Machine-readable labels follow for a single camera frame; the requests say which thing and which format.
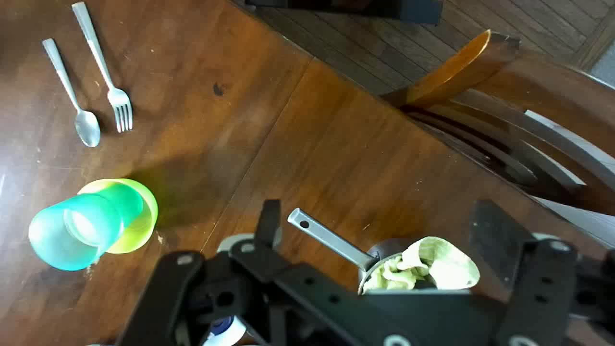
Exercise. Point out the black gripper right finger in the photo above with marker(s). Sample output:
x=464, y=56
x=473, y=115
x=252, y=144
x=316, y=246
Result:
x=494, y=246

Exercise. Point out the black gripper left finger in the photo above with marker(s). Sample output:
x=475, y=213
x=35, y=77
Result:
x=269, y=221

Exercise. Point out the silver metal spoon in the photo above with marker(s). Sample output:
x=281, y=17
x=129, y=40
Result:
x=87, y=127

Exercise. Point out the translucent green plastic cup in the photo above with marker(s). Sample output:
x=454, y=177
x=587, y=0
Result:
x=60, y=236

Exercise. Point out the small metal saucepan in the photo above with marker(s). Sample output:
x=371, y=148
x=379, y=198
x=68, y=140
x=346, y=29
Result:
x=327, y=236

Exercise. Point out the yellow toy on table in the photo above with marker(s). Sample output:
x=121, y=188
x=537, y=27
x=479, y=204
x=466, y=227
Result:
x=435, y=261

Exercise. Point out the yellow-green plastic bowl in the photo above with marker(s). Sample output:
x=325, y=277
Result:
x=143, y=223

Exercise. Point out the brown curved-back wooden chair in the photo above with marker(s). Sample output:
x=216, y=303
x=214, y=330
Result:
x=462, y=63

